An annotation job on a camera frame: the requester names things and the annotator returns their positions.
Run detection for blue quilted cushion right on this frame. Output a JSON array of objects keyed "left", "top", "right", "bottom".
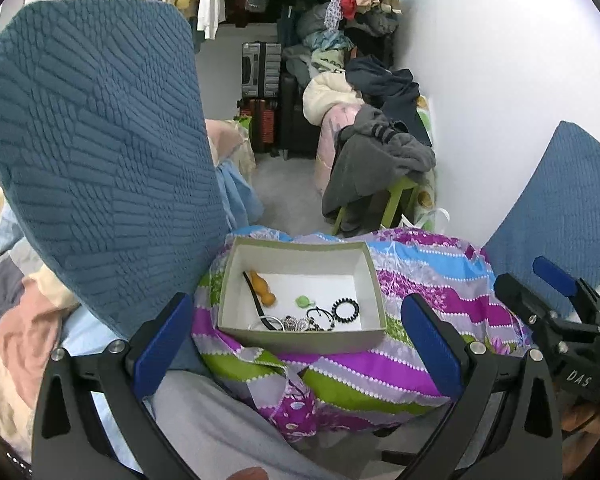
[{"left": 482, "top": 120, "right": 600, "bottom": 319}]

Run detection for blue quilted cushion left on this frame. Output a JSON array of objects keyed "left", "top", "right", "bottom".
[{"left": 0, "top": 0, "right": 227, "bottom": 337}]

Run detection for green stool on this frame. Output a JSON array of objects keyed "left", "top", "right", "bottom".
[{"left": 331, "top": 174, "right": 422, "bottom": 236}]

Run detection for blue quilted cushion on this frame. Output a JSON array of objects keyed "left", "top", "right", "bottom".
[
  {"left": 482, "top": 120, "right": 600, "bottom": 319},
  {"left": 0, "top": 0, "right": 227, "bottom": 337}
]

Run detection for orange gourd-shaped hair clip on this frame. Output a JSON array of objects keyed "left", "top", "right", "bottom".
[{"left": 248, "top": 271, "right": 276, "bottom": 307}]

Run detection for grey suitcase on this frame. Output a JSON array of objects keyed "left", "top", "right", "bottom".
[{"left": 242, "top": 41, "right": 282, "bottom": 99}]

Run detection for brown beaded bracelet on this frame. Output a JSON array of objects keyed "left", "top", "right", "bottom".
[{"left": 305, "top": 306, "right": 336, "bottom": 333}]

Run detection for green hair clip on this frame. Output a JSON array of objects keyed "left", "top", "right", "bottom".
[{"left": 294, "top": 295, "right": 314, "bottom": 309}]

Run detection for person's left hand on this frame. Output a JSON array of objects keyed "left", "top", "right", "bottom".
[{"left": 226, "top": 466, "right": 268, "bottom": 480}]

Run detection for green cardboard box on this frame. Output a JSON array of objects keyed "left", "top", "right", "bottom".
[{"left": 215, "top": 237, "right": 387, "bottom": 356}]

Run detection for cream quilted blanket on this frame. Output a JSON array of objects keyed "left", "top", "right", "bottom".
[{"left": 302, "top": 72, "right": 364, "bottom": 126}]

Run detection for colourful striped pillow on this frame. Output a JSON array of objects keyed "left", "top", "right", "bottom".
[{"left": 192, "top": 226, "right": 530, "bottom": 441}]

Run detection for black rhinestone hair clip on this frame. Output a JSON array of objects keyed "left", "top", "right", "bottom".
[{"left": 242, "top": 272, "right": 278, "bottom": 332}]

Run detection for person's right hand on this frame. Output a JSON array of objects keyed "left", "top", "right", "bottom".
[{"left": 560, "top": 401, "right": 600, "bottom": 479}]

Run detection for pink pillow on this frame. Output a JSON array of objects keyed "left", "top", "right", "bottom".
[{"left": 204, "top": 119, "right": 254, "bottom": 166}]

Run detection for dark navy garment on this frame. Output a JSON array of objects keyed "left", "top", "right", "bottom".
[{"left": 346, "top": 55, "right": 431, "bottom": 148}]

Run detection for grey fleece blanket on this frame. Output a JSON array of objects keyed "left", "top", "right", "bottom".
[{"left": 322, "top": 104, "right": 436, "bottom": 217}]

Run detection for light blue bedsheet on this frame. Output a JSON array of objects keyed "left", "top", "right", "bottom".
[{"left": 215, "top": 159, "right": 264, "bottom": 231}]

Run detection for black spiral hair tie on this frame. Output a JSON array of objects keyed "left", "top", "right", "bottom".
[{"left": 330, "top": 297, "right": 361, "bottom": 324}]

